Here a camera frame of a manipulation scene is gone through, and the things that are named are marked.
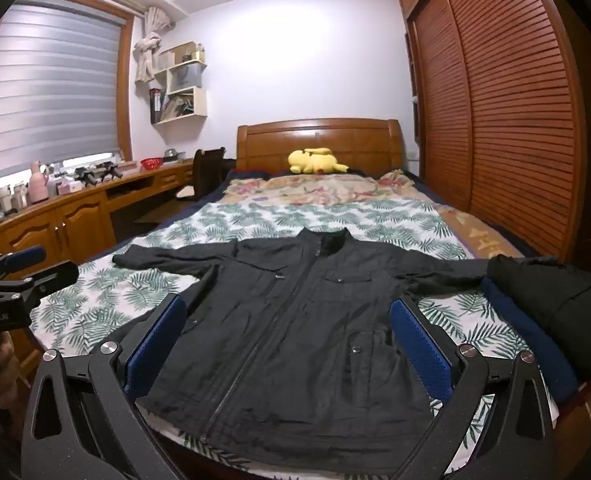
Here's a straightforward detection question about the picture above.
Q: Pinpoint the brown patterned blanket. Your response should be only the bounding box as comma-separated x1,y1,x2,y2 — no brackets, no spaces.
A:
438,205,526,262

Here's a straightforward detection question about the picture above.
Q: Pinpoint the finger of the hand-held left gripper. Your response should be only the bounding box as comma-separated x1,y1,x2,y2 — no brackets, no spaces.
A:
0,246,46,284
0,260,80,295

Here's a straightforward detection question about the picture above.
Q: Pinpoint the folded black garment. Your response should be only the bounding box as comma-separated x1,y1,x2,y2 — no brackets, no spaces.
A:
485,255,591,377

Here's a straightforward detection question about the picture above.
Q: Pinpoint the wooden window frame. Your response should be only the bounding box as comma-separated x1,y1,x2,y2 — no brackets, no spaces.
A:
0,0,136,192

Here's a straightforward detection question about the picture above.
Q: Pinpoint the black jacket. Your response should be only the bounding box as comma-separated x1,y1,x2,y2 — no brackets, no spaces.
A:
112,227,501,473

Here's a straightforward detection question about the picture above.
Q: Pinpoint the grey window blind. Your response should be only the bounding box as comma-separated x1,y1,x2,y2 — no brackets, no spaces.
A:
0,2,128,184

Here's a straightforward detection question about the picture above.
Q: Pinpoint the row of books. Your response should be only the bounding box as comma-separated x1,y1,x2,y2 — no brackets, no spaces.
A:
151,89,196,123

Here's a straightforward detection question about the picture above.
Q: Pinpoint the dark chair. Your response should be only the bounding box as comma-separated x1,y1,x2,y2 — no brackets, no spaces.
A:
175,147,227,204

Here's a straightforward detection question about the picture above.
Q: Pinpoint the folded navy garment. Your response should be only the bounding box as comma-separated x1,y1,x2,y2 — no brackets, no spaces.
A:
480,277,582,404

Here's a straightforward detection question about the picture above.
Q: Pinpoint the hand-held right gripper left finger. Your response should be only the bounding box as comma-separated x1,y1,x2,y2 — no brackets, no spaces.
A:
20,294,188,480

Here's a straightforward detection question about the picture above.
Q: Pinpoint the white wall shelf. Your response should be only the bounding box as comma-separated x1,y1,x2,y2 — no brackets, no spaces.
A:
150,41,209,125

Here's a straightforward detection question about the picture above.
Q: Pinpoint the yellow plush toy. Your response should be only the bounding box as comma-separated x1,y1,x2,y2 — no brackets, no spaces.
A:
288,146,350,176

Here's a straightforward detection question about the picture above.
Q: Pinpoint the wooden louvred wardrobe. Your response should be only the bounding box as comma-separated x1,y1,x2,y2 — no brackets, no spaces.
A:
397,0,591,267

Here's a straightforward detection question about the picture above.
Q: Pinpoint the black desk gadget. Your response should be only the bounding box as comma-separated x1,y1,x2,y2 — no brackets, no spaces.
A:
73,162,124,187

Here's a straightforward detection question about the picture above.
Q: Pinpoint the leaf print blanket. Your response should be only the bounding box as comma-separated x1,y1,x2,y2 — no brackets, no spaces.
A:
30,199,561,480

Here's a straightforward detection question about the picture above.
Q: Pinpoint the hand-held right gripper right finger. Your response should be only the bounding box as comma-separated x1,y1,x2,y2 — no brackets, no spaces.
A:
389,297,559,480

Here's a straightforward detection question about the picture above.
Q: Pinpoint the person's left hand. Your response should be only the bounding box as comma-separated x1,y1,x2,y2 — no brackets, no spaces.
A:
0,331,29,402

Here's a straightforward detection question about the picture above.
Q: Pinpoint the tied beige curtain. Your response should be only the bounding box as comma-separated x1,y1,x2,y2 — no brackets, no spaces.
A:
134,6,176,84

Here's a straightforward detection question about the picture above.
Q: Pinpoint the wooden bed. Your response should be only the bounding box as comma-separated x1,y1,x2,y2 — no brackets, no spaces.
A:
10,118,591,480

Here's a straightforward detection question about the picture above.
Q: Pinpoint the wooden desk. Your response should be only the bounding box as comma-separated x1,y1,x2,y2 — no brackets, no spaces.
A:
0,157,197,267

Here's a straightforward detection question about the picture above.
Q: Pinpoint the pink bottle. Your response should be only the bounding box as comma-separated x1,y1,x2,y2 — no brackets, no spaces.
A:
28,161,50,204

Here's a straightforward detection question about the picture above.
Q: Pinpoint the floral quilt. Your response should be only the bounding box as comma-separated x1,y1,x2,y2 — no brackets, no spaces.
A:
222,169,433,207

